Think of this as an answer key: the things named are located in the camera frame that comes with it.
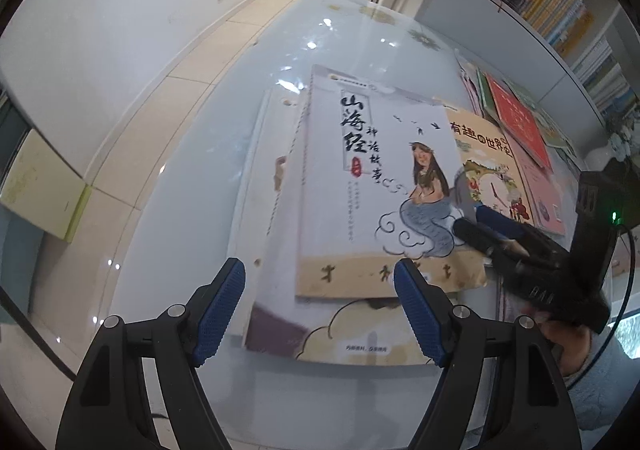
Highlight blue white artificial flowers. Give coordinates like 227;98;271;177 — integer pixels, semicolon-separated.
607;116;640;161

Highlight white book with mermaid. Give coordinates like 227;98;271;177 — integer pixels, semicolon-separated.
295;64;488;301

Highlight person's right forearm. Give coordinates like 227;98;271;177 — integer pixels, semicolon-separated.
564;330;640;437

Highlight red book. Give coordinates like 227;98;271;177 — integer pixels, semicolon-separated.
486;74;553;171

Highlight pale yellow square pad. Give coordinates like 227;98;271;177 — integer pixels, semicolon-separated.
0;129;94;243

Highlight book with purple cloud cover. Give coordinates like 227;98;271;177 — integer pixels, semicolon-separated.
243;287;453;367

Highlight orange illustrated book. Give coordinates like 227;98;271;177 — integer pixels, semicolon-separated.
432;97;541;231

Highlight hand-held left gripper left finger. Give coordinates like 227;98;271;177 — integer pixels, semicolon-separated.
54;257;247;450

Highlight black cable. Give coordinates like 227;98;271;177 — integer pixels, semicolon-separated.
597;224;640;357
0;287;77;377

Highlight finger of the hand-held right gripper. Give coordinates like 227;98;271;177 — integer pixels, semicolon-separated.
474;206;532;243
451;218;507;261

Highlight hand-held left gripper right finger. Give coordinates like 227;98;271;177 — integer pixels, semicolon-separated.
393;258;581;450

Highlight person's right hand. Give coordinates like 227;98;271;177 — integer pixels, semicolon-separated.
520;312;597;362

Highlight row of white blue books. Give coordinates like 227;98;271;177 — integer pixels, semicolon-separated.
570;37;637;110

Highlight row of yellow books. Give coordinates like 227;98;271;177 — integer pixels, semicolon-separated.
520;0;596;55

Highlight white bookshelf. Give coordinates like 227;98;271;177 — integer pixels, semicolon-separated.
370;0;640;131

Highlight white ceramic vase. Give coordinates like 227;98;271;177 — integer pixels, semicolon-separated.
586;150;612;175

